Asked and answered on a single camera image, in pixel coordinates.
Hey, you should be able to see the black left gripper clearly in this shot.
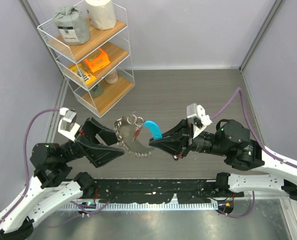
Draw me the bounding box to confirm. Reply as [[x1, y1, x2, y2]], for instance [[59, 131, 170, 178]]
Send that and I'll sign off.
[[60, 116, 130, 166]]

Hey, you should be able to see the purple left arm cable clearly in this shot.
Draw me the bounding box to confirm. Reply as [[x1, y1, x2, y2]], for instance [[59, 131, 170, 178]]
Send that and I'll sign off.
[[0, 107, 64, 236]]

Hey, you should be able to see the white paper towel roll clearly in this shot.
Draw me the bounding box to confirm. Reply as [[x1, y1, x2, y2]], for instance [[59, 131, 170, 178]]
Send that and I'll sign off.
[[85, 0, 117, 31]]

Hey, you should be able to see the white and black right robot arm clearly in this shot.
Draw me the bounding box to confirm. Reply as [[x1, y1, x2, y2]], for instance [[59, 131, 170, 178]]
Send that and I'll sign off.
[[149, 119, 297, 201]]

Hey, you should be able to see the orange snack box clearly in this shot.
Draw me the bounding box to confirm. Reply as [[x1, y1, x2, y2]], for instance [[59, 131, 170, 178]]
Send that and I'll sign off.
[[83, 48, 111, 73]]

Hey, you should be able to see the white wire wooden shelf rack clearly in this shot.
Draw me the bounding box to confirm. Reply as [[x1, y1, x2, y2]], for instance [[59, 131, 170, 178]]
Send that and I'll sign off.
[[37, 0, 135, 118]]

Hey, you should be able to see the grey wrapped paper roll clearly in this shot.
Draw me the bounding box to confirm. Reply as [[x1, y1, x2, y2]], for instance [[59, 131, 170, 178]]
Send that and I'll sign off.
[[53, 6, 90, 46]]

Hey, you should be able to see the white slotted cable duct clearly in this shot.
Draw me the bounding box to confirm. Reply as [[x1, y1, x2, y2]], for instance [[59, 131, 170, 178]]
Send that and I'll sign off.
[[55, 199, 218, 212]]

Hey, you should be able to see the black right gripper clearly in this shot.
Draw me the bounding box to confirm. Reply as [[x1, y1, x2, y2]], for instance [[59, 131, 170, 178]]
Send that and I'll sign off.
[[149, 117, 231, 159]]

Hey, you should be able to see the metal key organizer blue handle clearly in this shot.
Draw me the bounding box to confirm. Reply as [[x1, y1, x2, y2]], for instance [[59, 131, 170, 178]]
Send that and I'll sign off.
[[114, 114, 162, 158]]

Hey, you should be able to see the white patterned cup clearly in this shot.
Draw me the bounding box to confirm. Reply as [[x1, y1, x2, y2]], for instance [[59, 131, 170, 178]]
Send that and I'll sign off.
[[105, 69, 118, 84]]

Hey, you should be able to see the grey green cup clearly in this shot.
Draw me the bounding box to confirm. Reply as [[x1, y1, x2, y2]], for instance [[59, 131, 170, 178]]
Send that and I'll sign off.
[[89, 83, 104, 98]]

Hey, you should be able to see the red key tag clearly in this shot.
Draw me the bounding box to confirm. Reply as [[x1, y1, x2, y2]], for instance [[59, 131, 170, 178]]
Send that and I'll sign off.
[[133, 126, 143, 141]]

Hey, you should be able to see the yellow candy bag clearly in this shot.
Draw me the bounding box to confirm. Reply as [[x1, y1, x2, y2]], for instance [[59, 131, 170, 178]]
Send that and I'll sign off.
[[70, 63, 97, 85]]

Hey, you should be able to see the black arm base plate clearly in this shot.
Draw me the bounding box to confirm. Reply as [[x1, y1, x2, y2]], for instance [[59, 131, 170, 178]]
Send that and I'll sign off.
[[81, 178, 244, 204]]

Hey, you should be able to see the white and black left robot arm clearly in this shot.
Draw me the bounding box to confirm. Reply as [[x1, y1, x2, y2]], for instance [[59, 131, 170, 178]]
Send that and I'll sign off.
[[0, 117, 124, 240]]

